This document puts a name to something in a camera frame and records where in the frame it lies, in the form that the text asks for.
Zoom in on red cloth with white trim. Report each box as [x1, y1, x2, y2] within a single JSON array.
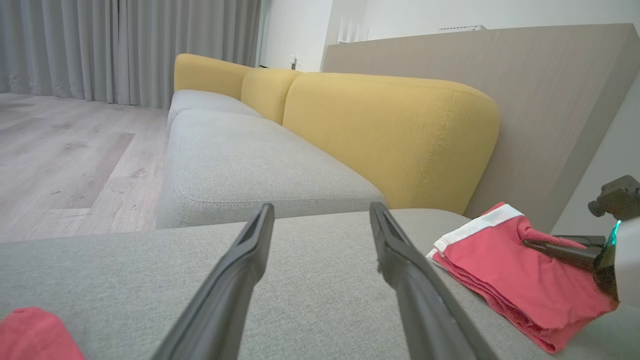
[[0, 306, 86, 360]]

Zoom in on beige wood partition panel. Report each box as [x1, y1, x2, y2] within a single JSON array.
[[322, 23, 640, 234]]

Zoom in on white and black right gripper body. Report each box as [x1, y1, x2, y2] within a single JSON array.
[[594, 215, 640, 307]]

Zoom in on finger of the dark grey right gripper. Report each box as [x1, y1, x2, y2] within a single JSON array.
[[523, 238, 602, 271], [552, 235, 607, 247]]

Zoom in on large yellow sofa back cushion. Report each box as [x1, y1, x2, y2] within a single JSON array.
[[282, 72, 501, 216]]

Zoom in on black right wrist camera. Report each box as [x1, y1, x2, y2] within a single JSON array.
[[587, 175, 640, 221]]

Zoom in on red shorts with white stripe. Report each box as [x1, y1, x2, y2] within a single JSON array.
[[426, 202, 621, 355]]

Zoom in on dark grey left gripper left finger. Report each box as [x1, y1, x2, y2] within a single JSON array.
[[150, 203, 276, 360]]

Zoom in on grey pleated curtain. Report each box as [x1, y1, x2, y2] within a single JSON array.
[[117, 0, 264, 110], [0, 0, 121, 104]]

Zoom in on narrow yellow sofa back cushion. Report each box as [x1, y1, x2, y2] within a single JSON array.
[[240, 67, 304, 126]]

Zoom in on long grey sofa seat cushion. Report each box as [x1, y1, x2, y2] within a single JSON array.
[[156, 108, 386, 230]]

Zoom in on short grey sofa seat cushion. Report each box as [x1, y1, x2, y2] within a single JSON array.
[[167, 89, 264, 132]]

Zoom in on white router with antennas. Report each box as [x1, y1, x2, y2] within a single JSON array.
[[336, 18, 371, 45]]

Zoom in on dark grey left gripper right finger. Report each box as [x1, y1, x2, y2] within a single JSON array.
[[369, 202, 501, 360]]

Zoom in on yellow sofa end armrest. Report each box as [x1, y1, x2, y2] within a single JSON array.
[[173, 53, 254, 101]]

